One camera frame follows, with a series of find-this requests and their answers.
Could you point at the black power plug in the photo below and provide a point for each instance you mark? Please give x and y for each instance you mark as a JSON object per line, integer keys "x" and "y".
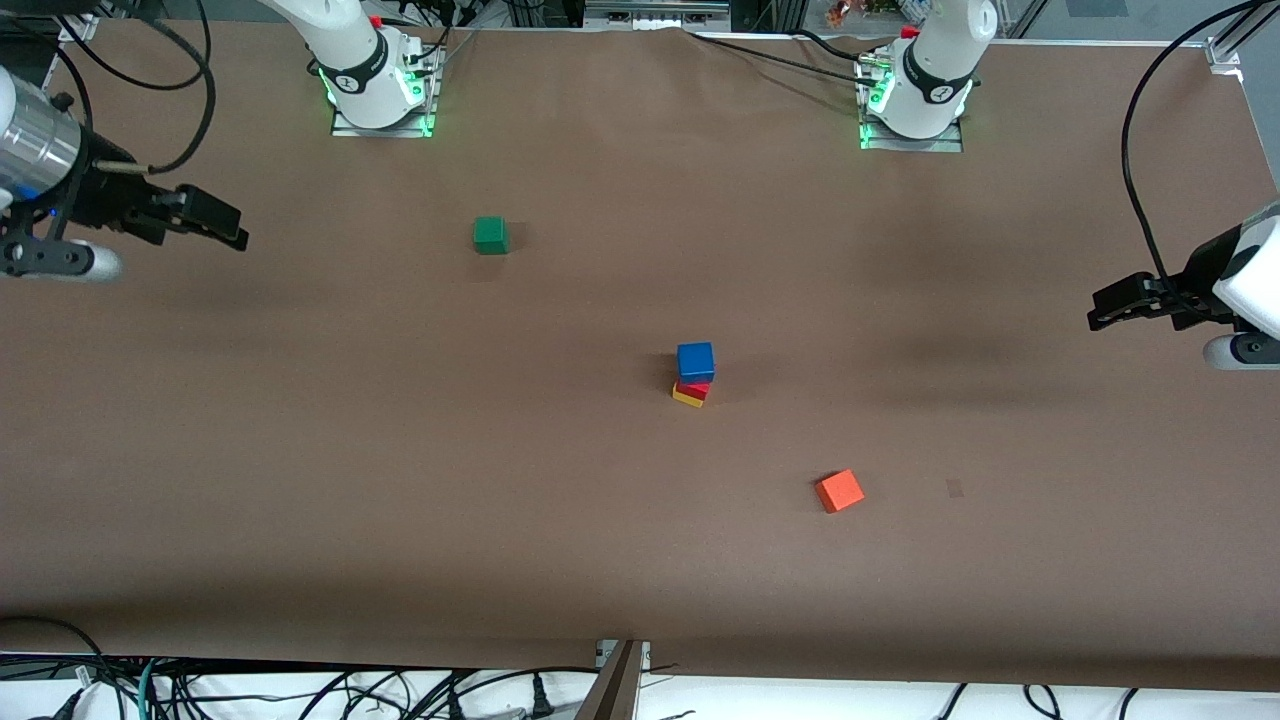
{"x": 541, "y": 698}

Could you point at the orange cube block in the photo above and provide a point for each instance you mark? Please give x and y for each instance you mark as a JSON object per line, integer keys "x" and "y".
{"x": 839, "y": 491}

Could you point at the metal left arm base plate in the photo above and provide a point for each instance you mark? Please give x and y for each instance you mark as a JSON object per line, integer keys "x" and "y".
{"x": 910, "y": 146}

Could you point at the red cube block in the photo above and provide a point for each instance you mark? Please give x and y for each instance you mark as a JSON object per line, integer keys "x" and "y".
{"x": 694, "y": 390}

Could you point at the aluminium frame profile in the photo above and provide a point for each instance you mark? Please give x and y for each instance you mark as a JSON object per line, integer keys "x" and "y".
{"x": 1250, "y": 70}

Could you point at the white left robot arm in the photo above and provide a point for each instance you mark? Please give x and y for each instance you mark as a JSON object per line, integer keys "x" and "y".
{"x": 935, "y": 70}

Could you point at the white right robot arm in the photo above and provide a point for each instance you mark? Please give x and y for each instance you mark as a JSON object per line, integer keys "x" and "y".
{"x": 350, "y": 60}

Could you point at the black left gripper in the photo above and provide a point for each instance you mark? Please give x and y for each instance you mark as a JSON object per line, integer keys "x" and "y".
{"x": 1197, "y": 281}

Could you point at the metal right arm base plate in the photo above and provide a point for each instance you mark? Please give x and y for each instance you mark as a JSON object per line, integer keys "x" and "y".
{"x": 385, "y": 132}

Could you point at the aluminium rail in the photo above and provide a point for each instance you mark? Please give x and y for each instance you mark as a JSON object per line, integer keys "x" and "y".
{"x": 655, "y": 12}

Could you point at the green cube block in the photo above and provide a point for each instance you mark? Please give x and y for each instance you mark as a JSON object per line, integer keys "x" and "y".
{"x": 489, "y": 235}

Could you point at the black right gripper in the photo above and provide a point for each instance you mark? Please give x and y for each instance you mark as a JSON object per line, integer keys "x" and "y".
{"x": 103, "y": 193}

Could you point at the yellow cube block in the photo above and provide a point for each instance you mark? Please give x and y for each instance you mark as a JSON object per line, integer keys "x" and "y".
{"x": 684, "y": 398}

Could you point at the blue cube block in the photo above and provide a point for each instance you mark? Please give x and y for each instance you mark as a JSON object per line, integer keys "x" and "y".
{"x": 696, "y": 362}

